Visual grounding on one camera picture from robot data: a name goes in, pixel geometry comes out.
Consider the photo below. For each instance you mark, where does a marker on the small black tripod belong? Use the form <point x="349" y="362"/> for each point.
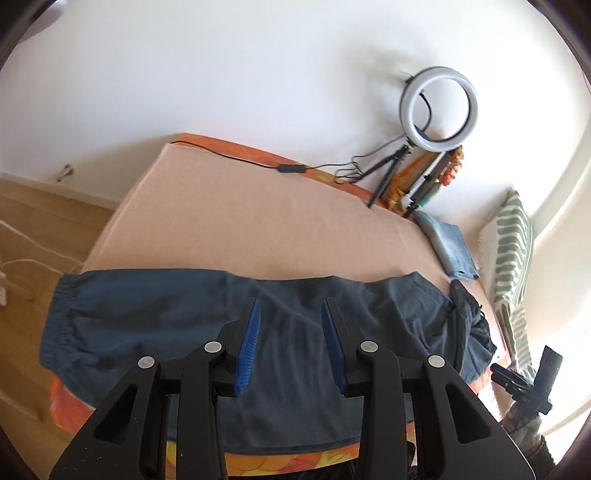
<point x="385" y="177"/>

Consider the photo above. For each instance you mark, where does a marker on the green striped cushion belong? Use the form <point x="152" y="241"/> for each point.
<point x="508" y="249"/>

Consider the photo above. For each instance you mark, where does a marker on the orange printed cloth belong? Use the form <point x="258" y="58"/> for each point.
<point x="408" y="173"/>

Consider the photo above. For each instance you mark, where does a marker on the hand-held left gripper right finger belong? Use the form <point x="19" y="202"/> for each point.
<point x="333" y="350"/>

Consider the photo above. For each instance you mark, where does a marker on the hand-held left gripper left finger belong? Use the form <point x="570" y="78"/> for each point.
<point x="247" y="346"/>

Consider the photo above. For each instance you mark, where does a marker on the dark blue pants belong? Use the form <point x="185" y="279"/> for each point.
<point x="286" y="369"/>

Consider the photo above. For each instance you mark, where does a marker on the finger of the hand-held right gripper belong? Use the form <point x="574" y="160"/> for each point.
<point x="508" y="381"/>
<point x="549" y="369"/>

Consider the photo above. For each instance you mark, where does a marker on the folded light blue jeans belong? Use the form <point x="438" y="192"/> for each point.
<point x="455" y="249"/>

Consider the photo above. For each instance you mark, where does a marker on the orange patterned mattress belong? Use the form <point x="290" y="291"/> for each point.
<point x="69" y="401"/>

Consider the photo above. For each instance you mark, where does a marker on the silver camera tripod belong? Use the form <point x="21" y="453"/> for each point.
<point x="427" y="184"/>

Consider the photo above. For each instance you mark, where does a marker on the pink bed blanket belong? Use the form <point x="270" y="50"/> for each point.
<point x="254" y="221"/>

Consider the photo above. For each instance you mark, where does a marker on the person's right forearm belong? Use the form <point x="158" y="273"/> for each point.
<point x="526" y="438"/>

